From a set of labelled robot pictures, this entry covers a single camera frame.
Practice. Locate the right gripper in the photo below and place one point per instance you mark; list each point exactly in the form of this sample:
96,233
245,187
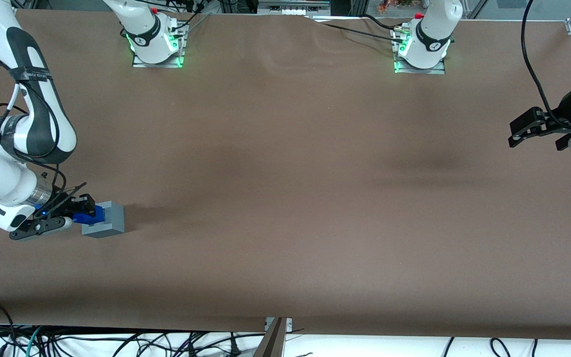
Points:
60,204

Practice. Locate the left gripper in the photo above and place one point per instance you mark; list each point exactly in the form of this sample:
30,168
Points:
566,115

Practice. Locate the white power strip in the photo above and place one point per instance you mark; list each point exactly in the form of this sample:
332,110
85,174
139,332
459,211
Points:
293,10

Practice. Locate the orange objects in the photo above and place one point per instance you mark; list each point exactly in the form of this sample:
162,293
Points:
394,5

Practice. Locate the gray square base block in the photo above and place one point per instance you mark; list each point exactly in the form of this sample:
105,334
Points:
114,221

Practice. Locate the dark aluminium beam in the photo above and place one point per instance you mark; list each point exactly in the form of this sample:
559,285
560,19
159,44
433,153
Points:
271,343

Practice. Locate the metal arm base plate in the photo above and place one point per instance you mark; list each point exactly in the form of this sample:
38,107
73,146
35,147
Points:
419,71
159,63

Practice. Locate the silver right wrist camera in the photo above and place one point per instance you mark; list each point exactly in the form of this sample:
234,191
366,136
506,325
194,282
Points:
37,229

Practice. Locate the brown paper table cover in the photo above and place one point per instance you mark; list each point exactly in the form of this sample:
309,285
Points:
285,173

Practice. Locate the blue plastic part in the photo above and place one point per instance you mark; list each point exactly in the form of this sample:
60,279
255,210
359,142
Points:
97,217

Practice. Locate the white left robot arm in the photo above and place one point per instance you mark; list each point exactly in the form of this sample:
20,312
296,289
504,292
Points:
431,44

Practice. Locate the small metal bracket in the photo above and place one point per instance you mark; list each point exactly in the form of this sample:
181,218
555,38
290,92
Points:
288,325

